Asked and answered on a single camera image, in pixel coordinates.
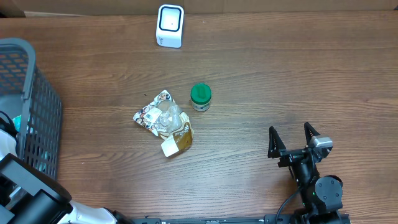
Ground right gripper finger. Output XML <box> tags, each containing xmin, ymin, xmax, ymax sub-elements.
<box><xmin>304</xmin><ymin>122</ymin><xmax>320</xmax><ymax>145</ymax></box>
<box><xmin>267</xmin><ymin>126</ymin><xmax>286</xmax><ymax>158</ymax></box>

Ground green lid jar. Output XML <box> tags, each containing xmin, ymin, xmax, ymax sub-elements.
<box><xmin>190</xmin><ymin>83</ymin><xmax>212</xmax><ymax>111</ymax></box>

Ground brown clear snack bag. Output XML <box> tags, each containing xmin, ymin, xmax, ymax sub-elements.
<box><xmin>132</xmin><ymin>90</ymin><xmax>194</xmax><ymax>157</ymax></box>

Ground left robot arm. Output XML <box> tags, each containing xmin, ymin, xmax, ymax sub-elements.
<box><xmin>1</xmin><ymin>146</ymin><xmax>133</xmax><ymax>223</ymax></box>

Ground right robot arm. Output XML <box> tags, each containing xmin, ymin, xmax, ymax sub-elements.
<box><xmin>267</xmin><ymin>122</ymin><xmax>349</xmax><ymax>224</ymax></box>

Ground white barcode scanner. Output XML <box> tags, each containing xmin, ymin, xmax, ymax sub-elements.
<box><xmin>155</xmin><ymin>4</ymin><xmax>185</xmax><ymax>49</ymax></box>

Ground grey plastic shopping basket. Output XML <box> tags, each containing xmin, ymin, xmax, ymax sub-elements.
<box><xmin>1</xmin><ymin>38</ymin><xmax>63</xmax><ymax>180</ymax></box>

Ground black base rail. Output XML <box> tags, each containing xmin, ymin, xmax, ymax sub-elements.
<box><xmin>131</xmin><ymin>215</ymin><xmax>351</xmax><ymax>224</ymax></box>

